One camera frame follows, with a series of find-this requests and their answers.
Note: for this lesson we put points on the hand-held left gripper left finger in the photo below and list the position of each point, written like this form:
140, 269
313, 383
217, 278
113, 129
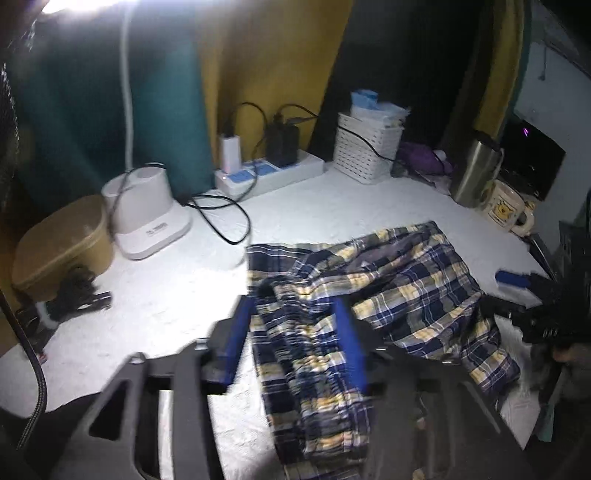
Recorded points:
235, 332

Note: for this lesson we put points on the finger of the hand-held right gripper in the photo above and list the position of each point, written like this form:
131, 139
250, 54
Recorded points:
501, 308
512, 279

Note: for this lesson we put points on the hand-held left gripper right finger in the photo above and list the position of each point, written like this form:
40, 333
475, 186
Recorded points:
351, 341

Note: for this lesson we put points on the blue yellow plaid pants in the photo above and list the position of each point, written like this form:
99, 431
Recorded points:
415, 286

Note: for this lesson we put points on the white mug with bear print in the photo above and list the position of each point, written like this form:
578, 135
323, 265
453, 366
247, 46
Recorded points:
501, 207

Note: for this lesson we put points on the stainless steel tumbler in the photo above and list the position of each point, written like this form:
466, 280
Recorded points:
473, 175

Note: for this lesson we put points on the black electronic box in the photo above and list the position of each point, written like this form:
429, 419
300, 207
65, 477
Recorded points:
531, 157

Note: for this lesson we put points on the white desk lamp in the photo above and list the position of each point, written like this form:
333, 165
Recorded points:
147, 221

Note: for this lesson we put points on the purple cloth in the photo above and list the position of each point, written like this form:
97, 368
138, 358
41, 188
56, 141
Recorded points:
420, 157

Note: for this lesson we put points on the white power strip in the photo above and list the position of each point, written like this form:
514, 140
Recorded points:
277, 173

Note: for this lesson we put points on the black clip tool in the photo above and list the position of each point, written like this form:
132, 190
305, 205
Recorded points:
74, 295

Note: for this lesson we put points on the white charger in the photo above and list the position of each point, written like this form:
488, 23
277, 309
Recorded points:
230, 152

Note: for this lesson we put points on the white woven basket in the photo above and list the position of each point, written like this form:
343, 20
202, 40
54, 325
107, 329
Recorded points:
364, 147

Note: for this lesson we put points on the black power adapter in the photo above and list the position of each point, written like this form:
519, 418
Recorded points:
282, 143

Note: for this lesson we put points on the beige oval box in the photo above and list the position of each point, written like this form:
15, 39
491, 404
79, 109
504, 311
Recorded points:
60, 244

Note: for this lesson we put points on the yellow curtain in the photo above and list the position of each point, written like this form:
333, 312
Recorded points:
501, 69
268, 55

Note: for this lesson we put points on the blue plastic packets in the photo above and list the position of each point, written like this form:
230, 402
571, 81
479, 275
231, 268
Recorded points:
369, 101

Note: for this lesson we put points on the teal curtain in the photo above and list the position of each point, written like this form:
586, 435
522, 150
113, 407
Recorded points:
92, 115

